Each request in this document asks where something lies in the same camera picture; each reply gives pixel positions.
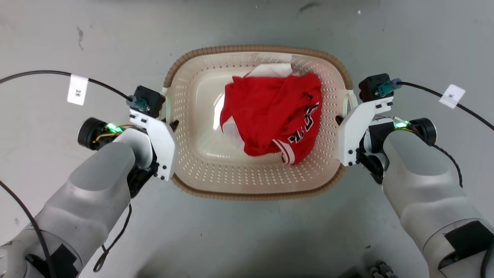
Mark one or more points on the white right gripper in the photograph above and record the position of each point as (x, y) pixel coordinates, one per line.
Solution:
(353, 135)

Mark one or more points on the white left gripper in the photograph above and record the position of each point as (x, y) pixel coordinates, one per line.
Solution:
(164, 146)

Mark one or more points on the beige laundry basket brown rim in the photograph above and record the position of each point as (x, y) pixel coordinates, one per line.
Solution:
(200, 116)

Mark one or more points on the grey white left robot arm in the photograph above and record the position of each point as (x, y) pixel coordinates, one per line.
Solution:
(92, 193)

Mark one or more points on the grey robot base connectors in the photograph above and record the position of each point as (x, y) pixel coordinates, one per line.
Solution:
(380, 269)

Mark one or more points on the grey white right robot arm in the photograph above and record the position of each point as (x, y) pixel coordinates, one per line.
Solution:
(428, 185)

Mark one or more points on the red sports jersey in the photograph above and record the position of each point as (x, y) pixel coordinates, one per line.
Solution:
(270, 112)

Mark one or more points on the white cloth garment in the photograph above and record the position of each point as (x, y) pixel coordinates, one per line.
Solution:
(272, 70)

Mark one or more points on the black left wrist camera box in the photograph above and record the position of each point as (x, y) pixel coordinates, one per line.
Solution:
(151, 99)

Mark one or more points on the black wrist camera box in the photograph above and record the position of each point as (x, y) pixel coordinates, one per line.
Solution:
(371, 87)
(151, 99)

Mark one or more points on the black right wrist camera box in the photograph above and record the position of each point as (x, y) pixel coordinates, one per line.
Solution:
(371, 87)

